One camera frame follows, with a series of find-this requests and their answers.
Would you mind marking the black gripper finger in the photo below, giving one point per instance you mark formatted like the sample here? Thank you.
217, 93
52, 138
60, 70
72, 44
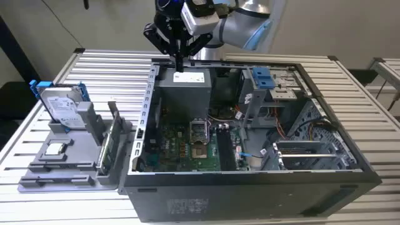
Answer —
200, 43
158, 37

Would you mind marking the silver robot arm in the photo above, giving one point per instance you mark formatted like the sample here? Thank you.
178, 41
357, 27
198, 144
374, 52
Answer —
237, 28

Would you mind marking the black RAM slot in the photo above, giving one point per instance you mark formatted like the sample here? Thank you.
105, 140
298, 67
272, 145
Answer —
228, 150
224, 150
220, 150

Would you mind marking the blue plastic drive latch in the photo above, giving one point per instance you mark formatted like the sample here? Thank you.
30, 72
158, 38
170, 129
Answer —
262, 77

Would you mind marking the grey power supply unit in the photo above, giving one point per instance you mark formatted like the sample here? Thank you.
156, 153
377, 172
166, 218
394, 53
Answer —
184, 100

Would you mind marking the black table corner cap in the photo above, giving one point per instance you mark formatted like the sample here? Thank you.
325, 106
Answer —
78, 50
332, 58

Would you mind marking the small black hanging object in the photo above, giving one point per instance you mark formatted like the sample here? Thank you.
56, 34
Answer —
85, 4

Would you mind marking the grey metal drive cage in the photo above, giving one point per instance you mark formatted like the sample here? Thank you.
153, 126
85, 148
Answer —
281, 93

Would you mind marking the blue disk carrier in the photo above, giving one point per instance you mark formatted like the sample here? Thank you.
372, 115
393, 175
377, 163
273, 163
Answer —
42, 84

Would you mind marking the silver hard disk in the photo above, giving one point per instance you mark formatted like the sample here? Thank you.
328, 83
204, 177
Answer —
58, 105

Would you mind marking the green motherboard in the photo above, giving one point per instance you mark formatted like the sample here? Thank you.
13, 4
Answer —
172, 145

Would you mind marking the CPU socket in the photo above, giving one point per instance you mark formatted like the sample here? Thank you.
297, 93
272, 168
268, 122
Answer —
200, 152

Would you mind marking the black rectangular panel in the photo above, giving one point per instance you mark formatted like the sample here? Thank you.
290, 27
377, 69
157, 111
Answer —
362, 77

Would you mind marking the grey parts rack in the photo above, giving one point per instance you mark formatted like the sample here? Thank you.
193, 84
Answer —
78, 150

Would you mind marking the silver CPU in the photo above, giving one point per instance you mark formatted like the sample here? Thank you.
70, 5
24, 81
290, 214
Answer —
54, 149

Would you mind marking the grey metal disk bay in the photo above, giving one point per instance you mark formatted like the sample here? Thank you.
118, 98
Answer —
306, 155

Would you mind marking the metal slat side table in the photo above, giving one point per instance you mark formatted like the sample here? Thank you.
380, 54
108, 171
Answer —
390, 68

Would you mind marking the black PC case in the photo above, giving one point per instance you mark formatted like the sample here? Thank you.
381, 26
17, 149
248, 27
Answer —
218, 199

